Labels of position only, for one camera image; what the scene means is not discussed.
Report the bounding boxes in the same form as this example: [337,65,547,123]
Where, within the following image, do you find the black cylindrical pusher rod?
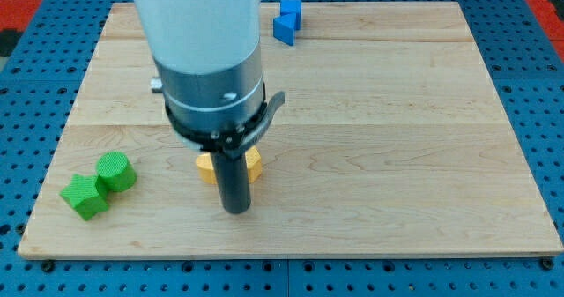
[211,152,251,214]

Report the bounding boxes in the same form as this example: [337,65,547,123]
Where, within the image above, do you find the blue cube block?
[279,0,302,30]

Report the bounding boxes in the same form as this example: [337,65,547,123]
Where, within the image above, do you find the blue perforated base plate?
[1,0,563,296]

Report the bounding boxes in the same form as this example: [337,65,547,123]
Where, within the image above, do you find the blue triangle block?
[273,13,297,46]

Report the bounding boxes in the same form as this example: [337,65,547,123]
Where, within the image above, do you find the black clamp with lever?
[165,92,286,159]

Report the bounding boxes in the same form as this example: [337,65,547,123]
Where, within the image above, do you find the yellow hexagon block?
[195,146,263,185]

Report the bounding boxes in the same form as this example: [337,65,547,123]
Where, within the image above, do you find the light wooden board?
[18,2,563,260]

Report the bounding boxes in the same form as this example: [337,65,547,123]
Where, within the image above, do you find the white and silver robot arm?
[133,0,265,137]

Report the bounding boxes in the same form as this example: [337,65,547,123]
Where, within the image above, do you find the green star block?
[59,174,109,220]

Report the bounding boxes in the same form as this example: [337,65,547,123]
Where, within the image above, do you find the green cylinder block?
[96,151,137,192]

